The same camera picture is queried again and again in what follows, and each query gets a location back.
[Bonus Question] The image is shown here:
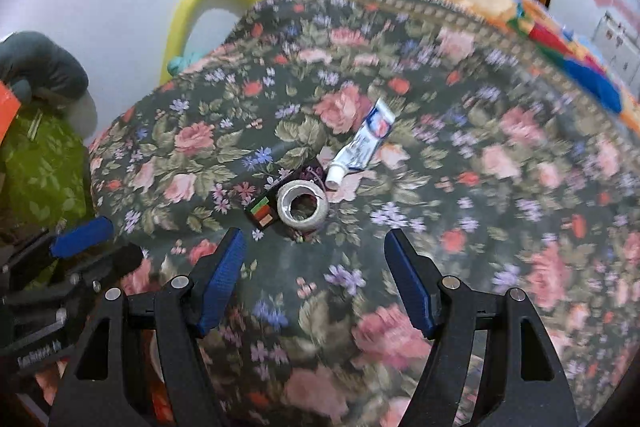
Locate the dark grey cloth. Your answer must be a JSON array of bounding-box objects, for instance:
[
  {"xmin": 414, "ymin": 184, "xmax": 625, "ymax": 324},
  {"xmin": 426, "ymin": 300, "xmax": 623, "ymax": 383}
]
[{"xmin": 0, "ymin": 31, "xmax": 90, "ymax": 108}]

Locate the green floral bag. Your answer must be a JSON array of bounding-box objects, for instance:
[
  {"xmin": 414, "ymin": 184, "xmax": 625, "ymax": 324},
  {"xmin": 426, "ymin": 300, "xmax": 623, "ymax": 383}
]
[{"xmin": 0, "ymin": 107, "xmax": 94, "ymax": 235}]

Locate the silver tape roll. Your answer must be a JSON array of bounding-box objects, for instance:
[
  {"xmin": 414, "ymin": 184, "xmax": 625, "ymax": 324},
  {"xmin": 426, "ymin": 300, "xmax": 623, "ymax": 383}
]
[{"xmin": 276, "ymin": 179, "xmax": 330, "ymax": 231}]

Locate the orange box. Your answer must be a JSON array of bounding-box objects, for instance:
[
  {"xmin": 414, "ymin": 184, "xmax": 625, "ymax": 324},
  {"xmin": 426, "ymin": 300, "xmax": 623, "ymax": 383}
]
[{"xmin": 0, "ymin": 79, "xmax": 22, "ymax": 142}]

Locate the colourful blanket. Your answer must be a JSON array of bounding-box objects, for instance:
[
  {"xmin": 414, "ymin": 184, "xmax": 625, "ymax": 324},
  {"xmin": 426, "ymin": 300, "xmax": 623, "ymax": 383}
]
[{"xmin": 505, "ymin": 0, "xmax": 640, "ymax": 134}]

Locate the white toothpaste tube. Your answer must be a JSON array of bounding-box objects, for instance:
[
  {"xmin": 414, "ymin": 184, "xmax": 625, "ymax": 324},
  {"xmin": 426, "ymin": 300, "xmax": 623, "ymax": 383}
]
[{"xmin": 325, "ymin": 97, "xmax": 396, "ymax": 189}]

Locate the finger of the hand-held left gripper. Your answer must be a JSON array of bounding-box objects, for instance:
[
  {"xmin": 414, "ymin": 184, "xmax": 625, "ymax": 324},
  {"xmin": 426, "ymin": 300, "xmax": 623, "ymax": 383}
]
[
  {"xmin": 0, "ymin": 215, "xmax": 115, "ymax": 280},
  {"xmin": 0, "ymin": 243, "xmax": 146, "ymax": 310}
]

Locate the floral blanket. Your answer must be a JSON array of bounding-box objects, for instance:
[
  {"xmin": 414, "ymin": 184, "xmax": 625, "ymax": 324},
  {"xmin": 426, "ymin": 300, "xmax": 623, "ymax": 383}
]
[{"xmin": 87, "ymin": 0, "xmax": 640, "ymax": 427}]

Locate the yellow foam tube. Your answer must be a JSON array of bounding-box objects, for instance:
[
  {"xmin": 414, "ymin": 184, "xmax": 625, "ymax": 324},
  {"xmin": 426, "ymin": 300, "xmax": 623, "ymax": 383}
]
[{"xmin": 159, "ymin": 0, "xmax": 269, "ymax": 86}]

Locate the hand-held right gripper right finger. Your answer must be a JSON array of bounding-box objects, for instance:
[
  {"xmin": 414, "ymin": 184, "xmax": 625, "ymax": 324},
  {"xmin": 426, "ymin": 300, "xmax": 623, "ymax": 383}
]
[{"xmin": 383, "ymin": 228, "xmax": 579, "ymax": 427}]

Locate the teal cloth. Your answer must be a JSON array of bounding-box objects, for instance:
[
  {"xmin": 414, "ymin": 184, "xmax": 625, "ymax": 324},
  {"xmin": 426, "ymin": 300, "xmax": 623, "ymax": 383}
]
[{"xmin": 167, "ymin": 49, "xmax": 207, "ymax": 76}]

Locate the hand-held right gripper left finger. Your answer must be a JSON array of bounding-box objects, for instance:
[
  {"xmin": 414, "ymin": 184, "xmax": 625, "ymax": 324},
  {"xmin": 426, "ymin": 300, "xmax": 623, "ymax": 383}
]
[{"xmin": 47, "ymin": 227, "xmax": 247, "ymax": 427}]

